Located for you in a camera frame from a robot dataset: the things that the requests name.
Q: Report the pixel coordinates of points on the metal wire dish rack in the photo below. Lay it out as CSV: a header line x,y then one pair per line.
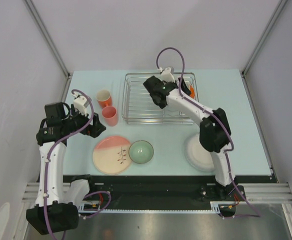
x,y
139,108

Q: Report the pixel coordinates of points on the pink cream leaf plate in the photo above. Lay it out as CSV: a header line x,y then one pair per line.
x,y
110,156

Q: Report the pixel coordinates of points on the right aluminium frame post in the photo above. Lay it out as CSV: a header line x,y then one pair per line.
x,y
265,35

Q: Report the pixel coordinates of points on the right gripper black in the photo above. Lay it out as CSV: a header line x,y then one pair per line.
x,y
184,88

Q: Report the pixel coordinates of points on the aluminium frame post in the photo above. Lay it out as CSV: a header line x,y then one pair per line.
x,y
265,35
38,20

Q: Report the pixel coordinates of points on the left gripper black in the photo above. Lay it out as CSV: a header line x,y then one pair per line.
x,y
95,129

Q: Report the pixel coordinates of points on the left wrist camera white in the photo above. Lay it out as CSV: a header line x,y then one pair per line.
x,y
80,103

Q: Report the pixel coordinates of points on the green ceramic bowl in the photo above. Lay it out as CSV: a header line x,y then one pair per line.
x,y
141,152

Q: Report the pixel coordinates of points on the orange mug white inside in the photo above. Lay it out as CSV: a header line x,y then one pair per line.
x,y
104,98

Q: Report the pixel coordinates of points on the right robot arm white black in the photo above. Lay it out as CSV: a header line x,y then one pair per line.
x,y
214,130

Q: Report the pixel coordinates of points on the pink plastic cup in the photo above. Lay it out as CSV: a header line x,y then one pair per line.
x,y
110,115

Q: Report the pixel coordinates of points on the left aluminium frame post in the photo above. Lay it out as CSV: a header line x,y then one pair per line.
x,y
38,20

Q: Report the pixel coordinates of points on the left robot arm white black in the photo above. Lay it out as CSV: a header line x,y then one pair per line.
x,y
56,210

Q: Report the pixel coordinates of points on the white orange small bowl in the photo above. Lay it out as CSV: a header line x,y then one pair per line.
x,y
192,92

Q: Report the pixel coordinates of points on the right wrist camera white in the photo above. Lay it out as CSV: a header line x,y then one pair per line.
x,y
166,74

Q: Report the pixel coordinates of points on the white ribbed plate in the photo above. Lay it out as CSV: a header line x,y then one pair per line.
x,y
196,155

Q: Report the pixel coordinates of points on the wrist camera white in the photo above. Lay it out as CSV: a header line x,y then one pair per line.
x,y
80,103
166,74

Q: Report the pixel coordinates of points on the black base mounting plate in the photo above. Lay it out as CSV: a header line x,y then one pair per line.
x,y
158,193

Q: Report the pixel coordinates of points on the white slotted cable duct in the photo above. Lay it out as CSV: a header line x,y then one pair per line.
x,y
86,208

